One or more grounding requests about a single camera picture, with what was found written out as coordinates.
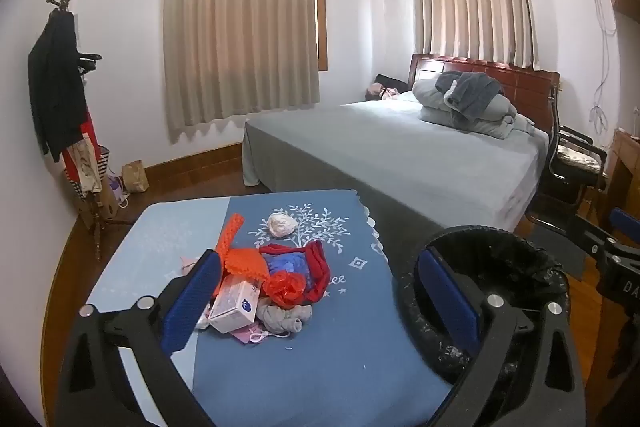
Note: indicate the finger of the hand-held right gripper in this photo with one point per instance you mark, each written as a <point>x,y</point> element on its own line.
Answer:
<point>595,237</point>
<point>625,222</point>

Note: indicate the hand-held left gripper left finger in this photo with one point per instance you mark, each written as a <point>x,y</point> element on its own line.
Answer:
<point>192,302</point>

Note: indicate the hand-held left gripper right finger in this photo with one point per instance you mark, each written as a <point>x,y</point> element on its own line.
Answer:
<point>450,292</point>

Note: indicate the small white box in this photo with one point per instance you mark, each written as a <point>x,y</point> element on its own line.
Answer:
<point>235,306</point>

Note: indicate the orange mesh net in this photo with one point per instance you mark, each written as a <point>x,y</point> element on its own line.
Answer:
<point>245,263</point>

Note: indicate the pink face mask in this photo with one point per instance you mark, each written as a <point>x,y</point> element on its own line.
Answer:
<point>252,335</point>

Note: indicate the bin with black liner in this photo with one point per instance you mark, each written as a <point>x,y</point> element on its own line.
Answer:
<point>525,264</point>

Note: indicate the red plastic bag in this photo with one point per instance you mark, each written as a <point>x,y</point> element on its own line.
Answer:
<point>282,289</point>

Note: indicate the grey sock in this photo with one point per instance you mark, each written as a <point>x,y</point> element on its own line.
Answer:
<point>285,319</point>

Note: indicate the blue plastic bag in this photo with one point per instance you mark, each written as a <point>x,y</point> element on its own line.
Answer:
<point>290,264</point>

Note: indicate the white paper ball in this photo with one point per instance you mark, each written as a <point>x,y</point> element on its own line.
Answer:
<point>281,224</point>

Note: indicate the red cloth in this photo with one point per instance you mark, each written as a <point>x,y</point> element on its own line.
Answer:
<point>318,268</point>

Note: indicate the dark floor mat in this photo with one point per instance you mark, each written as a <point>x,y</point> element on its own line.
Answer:
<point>560,242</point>

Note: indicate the wooden desk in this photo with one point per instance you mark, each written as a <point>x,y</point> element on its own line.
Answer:
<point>625,157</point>

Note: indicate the black office chair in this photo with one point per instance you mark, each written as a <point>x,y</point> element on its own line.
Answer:
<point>575,157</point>

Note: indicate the wooden coat rack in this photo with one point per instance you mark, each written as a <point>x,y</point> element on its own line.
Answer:
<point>97,227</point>

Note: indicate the white purple bag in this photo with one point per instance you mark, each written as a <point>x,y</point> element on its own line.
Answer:
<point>116,190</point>

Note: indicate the brown paper bag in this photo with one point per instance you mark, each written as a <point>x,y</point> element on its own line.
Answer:
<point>134,177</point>

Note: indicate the blue tree-print tablecloth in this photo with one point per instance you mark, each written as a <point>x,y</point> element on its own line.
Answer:
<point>325,357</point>

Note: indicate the bed with grey sheet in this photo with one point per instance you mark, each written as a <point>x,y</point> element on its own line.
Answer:
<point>400,147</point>

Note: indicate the striped tote bag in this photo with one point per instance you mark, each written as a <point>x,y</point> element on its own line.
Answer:
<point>104,164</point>

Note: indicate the wooden headboard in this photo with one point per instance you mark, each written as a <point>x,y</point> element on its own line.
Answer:
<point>525,87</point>

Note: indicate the beige printed tote bag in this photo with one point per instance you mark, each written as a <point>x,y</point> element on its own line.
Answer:
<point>87,163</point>

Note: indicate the folded grey quilt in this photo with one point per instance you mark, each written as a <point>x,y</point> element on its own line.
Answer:
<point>435,108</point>

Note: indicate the dark grey garment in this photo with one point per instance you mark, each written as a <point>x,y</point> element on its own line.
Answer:
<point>470,92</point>

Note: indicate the pink bundle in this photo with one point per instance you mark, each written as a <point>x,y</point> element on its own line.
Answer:
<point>377,93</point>

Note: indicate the black bag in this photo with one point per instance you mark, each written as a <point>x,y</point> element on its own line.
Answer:
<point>390,82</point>

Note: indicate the black jacket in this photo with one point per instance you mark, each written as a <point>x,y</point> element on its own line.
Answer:
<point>52,82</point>

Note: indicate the wide beige curtain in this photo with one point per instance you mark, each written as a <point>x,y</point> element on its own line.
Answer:
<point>240,32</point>

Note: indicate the wooden window frame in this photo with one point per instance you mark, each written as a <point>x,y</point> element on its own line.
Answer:
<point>321,7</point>

